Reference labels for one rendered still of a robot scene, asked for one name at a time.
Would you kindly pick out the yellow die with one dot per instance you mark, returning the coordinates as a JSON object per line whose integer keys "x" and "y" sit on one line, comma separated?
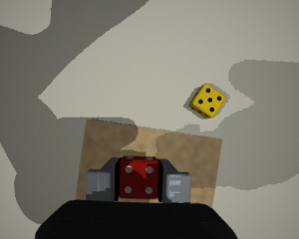
{"x": 207, "y": 101}

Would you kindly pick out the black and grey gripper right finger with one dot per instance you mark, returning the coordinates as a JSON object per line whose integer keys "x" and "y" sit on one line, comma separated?
{"x": 176, "y": 186}

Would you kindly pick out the tan mat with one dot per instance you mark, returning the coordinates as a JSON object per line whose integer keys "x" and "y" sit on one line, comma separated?
{"x": 198, "y": 155}

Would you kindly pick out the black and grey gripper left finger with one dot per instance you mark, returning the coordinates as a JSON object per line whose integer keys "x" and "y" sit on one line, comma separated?
{"x": 104, "y": 184}

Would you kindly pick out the red die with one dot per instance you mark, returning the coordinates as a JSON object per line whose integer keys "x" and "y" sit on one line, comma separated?
{"x": 138, "y": 177}

